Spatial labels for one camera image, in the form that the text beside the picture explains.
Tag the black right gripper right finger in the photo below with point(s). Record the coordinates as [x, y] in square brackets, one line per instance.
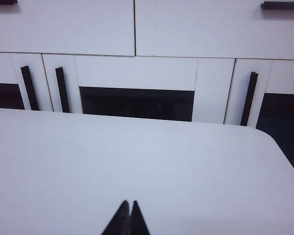
[138, 222]

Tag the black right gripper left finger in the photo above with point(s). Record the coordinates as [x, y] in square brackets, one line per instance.
[120, 222]

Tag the white cabinet drawer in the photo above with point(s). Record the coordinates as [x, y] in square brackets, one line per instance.
[210, 29]
[63, 27]

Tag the white glass panel cabinet door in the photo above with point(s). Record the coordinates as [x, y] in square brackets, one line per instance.
[284, 76]
[5, 67]
[137, 71]

